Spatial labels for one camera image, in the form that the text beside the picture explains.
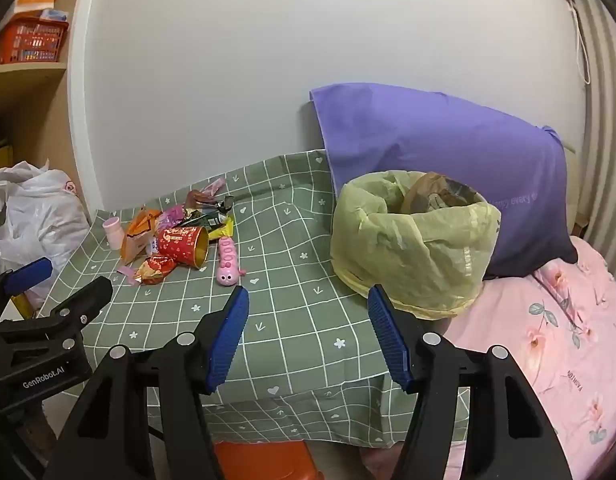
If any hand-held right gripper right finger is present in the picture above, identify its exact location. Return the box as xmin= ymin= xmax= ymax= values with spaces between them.
xmin=367 ymin=284 xmax=574 ymax=480

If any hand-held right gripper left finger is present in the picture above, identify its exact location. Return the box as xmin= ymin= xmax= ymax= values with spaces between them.
xmin=46 ymin=285 xmax=251 ymax=480

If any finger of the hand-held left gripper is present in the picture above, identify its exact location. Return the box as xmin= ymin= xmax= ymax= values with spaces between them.
xmin=0 ymin=257 xmax=55 ymax=314
xmin=0 ymin=276 xmax=114 ymax=357

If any red snack packet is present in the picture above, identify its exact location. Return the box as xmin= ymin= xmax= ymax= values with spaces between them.
xmin=132 ymin=255 xmax=177 ymax=286

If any orange snack wrapper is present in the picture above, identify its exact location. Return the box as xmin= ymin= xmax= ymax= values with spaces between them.
xmin=120 ymin=207 xmax=163 ymax=263

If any bin with yellow liner bag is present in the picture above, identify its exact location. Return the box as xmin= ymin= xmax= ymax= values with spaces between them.
xmin=330 ymin=170 xmax=503 ymax=322

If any yellow snack wrapper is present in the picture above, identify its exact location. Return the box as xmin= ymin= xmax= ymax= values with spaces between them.
xmin=208 ymin=215 xmax=236 ymax=241

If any red paper cup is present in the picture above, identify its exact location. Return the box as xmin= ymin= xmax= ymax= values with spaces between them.
xmin=155 ymin=225 xmax=210 ymax=267

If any white plastic bag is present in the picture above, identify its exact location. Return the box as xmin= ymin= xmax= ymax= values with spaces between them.
xmin=0 ymin=160 xmax=92 ymax=291

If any small pink cup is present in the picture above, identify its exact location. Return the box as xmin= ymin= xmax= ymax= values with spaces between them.
xmin=102 ymin=217 xmax=122 ymax=250

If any green checked tablecloth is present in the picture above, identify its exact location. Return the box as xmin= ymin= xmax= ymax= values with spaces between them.
xmin=38 ymin=150 xmax=471 ymax=448

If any orange plastic stool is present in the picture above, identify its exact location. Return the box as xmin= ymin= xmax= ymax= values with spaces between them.
xmin=214 ymin=441 xmax=319 ymax=480

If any pink floral blanket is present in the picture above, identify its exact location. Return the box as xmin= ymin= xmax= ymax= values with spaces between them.
xmin=445 ymin=235 xmax=616 ymax=480

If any wooden shelf unit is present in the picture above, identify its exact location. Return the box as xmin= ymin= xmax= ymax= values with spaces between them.
xmin=0 ymin=0 xmax=88 ymax=176

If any purple pillow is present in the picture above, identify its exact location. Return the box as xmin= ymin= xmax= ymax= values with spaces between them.
xmin=309 ymin=82 xmax=580 ymax=281

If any orange plastic basket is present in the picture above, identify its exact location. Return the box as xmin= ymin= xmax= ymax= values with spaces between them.
xmin=0 ymin=16 xmax=69 ymax=66

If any orange white box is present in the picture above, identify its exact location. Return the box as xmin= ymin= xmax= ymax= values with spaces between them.
xmin=10 ymin=0 xmax=56 ymax=26

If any white cable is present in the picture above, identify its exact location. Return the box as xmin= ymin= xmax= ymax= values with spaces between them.
xmin=568 ymin=0 xmax=591 ymax=86

